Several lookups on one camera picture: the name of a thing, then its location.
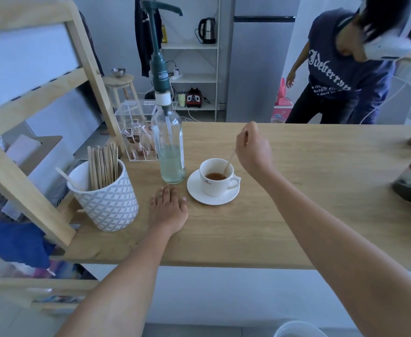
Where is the red and black blender base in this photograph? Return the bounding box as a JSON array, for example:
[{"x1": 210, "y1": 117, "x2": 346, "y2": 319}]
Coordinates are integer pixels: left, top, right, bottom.
[{"x1": 185, "y1": 87, "x2": 203, "y2": 109}]

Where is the clear acrylic organiser box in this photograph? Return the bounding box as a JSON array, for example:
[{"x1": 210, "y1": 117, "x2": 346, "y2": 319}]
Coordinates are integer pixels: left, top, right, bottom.
[{"x1": 113, "y1": 99, "x2": 161, "y2": 162}]

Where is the light wooden shelf frame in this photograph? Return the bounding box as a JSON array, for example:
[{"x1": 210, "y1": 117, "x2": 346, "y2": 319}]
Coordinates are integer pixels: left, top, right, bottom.
[{"x1": 0, "y1": 0, "x2": 126, "y2": 250}]

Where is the black electric kettle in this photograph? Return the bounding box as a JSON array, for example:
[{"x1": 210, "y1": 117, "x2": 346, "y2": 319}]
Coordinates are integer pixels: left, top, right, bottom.
[{"x1": 194, "y1": 17, "x2": 217, "y2": 45}]

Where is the white saucer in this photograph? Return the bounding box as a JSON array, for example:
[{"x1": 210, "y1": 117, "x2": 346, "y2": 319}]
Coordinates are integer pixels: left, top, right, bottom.
[{"x1": 187, "y1": 168, "x2": 241, "y2": 206}]

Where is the wooden stirrer stick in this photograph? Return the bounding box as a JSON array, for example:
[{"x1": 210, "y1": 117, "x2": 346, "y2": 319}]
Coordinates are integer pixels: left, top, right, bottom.
[{"x1": 223, "y1": 127, "x2": 250, "y2": 175}]

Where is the white cable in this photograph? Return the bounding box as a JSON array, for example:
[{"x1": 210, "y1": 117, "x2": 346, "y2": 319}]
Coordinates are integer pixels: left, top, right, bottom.
[{"x1": 361, "y1": 58, "x2": 411, "y2": 125}]

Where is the blue cloth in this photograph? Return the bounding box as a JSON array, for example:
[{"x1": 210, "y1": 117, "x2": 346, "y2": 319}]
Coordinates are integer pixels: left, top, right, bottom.
[{"x1": 0, "y1": 220, "x2": 57, "y2": 270}]

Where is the white headset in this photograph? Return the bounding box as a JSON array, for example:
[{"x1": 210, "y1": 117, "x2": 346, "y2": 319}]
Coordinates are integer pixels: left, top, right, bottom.
[{"x1": 359, "y1": 0, "x2": 411, "y2": 61}]

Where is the person's left hand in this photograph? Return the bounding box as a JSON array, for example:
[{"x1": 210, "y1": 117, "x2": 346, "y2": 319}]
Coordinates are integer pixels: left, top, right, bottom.
[{"x1": 150, "y1": 186, "x2": 189, "y2": 236}]

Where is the white coffee cup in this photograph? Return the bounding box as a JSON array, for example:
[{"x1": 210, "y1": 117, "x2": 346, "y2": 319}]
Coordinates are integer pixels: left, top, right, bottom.
[{"x1": 199, "y1": 158, "x2": 242, "y2": 198}]

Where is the person's left forearm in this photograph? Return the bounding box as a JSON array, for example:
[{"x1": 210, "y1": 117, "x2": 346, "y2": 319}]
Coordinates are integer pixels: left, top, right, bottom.
[{"x1": 55, "y1": 224, "x2": 188, "y2": 337}]

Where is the white metal shelf rack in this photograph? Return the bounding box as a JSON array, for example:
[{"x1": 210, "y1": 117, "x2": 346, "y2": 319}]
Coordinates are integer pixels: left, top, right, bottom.
[{"x1": 152, "y1": 0, "x2": 224, "y2": 113}]

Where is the pink plastic item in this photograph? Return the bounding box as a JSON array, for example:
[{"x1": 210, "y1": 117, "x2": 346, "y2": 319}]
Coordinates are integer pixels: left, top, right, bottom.
[{"x1": 270, "y1": 77, "x2": 294, "y2": 123}]

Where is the bundle of wooden stirrers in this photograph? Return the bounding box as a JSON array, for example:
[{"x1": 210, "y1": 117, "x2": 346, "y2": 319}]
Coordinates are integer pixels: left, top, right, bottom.
[{"x1": 87, "y1": 143, "x2": 119, "y2": 191}]

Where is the clear glass syrup bottle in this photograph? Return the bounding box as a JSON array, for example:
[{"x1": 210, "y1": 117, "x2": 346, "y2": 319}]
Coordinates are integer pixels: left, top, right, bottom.
[{"x1": 151, "y1": 104, "x2": 186, "y2": 185}]

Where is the round wooden stool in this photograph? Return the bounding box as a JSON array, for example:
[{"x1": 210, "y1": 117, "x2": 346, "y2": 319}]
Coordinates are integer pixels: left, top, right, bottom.
[{"x1": 103, "y1": 74, "x2": 140, "y2": 110}]

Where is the row of brown sachets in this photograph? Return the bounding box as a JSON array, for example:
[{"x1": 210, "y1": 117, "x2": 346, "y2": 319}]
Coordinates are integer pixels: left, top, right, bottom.
[{"x1": 123, "y1": 117, "x2": 158, "y2": 160}]

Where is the person's right forearm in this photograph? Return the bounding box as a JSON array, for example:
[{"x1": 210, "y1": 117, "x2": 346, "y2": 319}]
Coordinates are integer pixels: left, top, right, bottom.
[{"x1": 260, "y1": 169, "x2": 411, "y2": 337}]

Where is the dark green pump dispenser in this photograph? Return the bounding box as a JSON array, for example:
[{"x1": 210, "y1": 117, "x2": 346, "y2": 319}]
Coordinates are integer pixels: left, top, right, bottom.
[{"x1": 139, "y1": 0, "x2": 184, "y2": 106}]

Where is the hanging dark garment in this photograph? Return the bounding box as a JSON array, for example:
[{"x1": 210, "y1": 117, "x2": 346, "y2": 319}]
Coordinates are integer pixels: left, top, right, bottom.
[{"x1": 134, "y1": 0, "x2": 164, "y2": 78}]

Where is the white patterned ceramic mug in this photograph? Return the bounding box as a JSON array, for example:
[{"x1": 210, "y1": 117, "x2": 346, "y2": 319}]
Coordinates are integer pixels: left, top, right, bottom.
[{"x1": 66, "y1": 158, "x2": 139, "y2": 233}]

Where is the person's right hand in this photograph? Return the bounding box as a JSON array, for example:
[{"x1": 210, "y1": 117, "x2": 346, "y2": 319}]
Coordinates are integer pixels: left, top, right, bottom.
[{"x1": 235, "y1": 121, "x2": 275, "y2": 179}]

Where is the grey refrigerator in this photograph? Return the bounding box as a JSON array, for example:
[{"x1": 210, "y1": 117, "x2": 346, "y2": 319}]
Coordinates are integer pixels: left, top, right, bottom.
[{"x1": 226, "y1": 0, "x2": 301, "y2": 123}]

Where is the white bowl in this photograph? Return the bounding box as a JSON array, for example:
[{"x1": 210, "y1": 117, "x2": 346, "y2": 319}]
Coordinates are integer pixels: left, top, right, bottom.
[{"x1": 274, "y1": 321, "x2": 329, "y2": 337}]

